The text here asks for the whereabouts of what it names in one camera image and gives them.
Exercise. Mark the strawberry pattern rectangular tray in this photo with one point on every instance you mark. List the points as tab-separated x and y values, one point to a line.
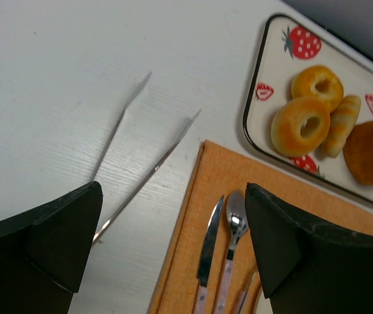
293	62

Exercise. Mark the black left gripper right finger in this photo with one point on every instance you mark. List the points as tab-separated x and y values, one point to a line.
306	263

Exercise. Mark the spoon pink handle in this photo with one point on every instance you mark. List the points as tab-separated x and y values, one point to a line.
237	222

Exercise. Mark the orange cloth placemat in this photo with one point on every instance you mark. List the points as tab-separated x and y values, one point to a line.
219	171

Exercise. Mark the sugar topped round bread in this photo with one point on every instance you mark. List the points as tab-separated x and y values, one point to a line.
358	153

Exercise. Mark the fork pink handle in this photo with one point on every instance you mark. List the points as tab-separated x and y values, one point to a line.
244	292

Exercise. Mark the golden bagel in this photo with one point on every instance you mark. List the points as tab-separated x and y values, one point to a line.
300	126

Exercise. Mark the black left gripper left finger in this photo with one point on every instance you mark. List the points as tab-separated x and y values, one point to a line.
44	251

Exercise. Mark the table knife pink handle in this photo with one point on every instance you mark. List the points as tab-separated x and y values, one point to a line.
206	257

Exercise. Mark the steel serving tongs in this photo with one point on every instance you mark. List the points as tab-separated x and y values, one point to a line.
137	147

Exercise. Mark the elongated bread roll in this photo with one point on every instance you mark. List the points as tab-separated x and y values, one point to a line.
342	121

